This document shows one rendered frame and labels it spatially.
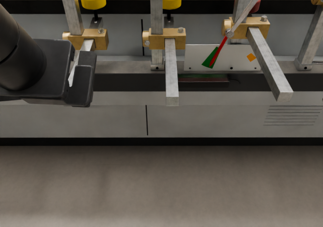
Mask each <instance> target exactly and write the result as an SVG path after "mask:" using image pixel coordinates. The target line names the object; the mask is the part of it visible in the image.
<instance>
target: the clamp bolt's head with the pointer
mask: <svg viewBox="0 0 323 227"><path fill-rule="evenodd" d="M232 36H233V32H228V33H227V37H232ZM227 37H226V36H225V37H224V39H223V41H222V42H221V44H220V46H219V48H218V49H217V51H216V53H215V55H214V56H213V58H212V60H211V62H210V66H211V65H212V64H213V63H214V61H215V59H216V58H217V56H218V54H219V52H220V51H221V49H222V47H223V46H224V44H225V42H226V40H227V39H228V38H227ZM210 66H209V67H210Z"/></svg>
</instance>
